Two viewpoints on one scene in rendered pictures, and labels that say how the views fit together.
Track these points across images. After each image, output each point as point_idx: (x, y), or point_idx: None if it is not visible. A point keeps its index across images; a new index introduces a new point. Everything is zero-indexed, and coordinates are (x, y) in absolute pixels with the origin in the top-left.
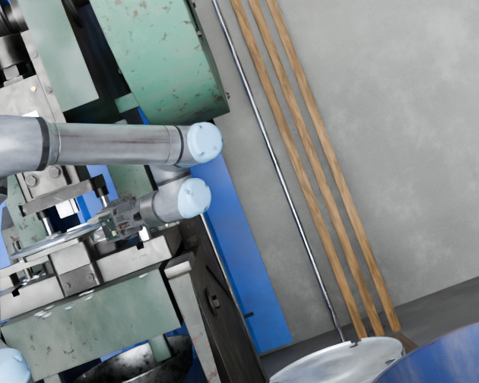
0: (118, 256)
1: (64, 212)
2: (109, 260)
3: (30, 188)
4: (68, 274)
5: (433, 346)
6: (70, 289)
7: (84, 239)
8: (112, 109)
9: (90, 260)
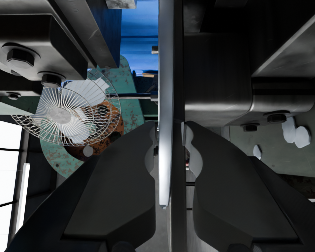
0: (303, 43)
1: (126, 5)
2: (285, 59)
3: (67, 80)
4: (235, 122)
5: None
6: (259, 125)
7: (186, 218)
8: None
9: (242, 109)
